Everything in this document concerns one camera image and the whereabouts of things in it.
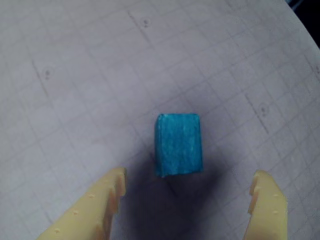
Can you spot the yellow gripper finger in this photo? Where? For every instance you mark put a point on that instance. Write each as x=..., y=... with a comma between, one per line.
x=270, y=215
x=85, y=210

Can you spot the blue block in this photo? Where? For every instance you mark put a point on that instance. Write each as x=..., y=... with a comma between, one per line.
x=178, y=145

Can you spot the gift wrap paper sheet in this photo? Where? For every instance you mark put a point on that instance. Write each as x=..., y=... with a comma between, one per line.
x=75, y=100

